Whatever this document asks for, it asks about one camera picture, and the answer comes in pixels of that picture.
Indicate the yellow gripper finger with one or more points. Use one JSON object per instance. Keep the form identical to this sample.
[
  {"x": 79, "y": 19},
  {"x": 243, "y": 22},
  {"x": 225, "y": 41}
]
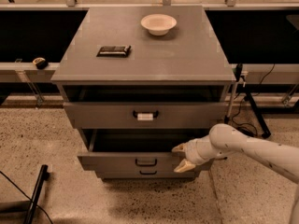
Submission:
[
  {"x": 184, "y": 166},
  {"x": 179, "y": 148}
]

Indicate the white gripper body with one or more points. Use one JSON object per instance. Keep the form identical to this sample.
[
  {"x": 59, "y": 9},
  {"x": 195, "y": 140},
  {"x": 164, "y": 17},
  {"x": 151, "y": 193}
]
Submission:
[{"x": 192, "y": 153}]

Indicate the grey drawer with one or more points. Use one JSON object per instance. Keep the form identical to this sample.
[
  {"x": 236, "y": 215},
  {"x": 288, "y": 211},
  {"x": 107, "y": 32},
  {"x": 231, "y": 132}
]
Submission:
[
  {"x": 136, "y": 150},
  {"x": 145, "y": 174},
  {"x": 87, "y": 115}
]

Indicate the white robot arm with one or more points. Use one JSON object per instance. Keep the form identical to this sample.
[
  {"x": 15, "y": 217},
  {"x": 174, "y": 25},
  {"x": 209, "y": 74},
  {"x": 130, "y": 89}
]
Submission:
[{"x": 224, "y": 140}]

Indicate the grey top drawer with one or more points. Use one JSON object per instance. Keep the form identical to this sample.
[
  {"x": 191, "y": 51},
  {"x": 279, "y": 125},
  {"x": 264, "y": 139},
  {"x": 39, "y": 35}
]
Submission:
[{"x": 87, "y": 115}]

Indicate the grey bottom drawer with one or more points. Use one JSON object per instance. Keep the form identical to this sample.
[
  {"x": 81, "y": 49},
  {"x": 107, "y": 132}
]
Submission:
[{"x": 145, "y": 174}]

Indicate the grey drawer cabinet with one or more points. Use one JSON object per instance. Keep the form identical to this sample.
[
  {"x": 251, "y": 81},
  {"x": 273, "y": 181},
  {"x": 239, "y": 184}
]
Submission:
[{"x": 187, "y": 65}]

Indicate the black tripod leg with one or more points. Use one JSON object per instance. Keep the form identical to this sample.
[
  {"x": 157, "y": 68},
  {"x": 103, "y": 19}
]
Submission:
[{"x": 266, "y": 132}]

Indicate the reacher grabber tool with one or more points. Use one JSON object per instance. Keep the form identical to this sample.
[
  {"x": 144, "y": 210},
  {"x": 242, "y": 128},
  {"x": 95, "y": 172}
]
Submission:
[{"x": 237, "y": 72}]

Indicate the dark snack bar packet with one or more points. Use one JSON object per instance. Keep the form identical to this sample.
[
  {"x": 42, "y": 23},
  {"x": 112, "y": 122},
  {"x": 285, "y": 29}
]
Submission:
[{"x": 114, "y": 51}]

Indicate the white bowl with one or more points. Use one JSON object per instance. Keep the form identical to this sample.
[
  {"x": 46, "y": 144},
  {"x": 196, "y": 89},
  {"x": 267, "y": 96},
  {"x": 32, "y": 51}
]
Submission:
[{"x": 158, "y": 24}]

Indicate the black stand bar left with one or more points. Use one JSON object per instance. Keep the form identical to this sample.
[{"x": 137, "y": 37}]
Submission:
[{"x": 42, "y": 177}]

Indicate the yellow black tape measure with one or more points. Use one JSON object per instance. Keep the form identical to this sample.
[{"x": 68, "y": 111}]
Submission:
[{"x": 40, "y": 63}]

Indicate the black power adapter with cable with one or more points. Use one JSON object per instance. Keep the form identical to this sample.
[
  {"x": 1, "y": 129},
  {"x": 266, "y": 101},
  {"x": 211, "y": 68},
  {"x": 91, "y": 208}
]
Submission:
[{"x": 248, "y": 129}]

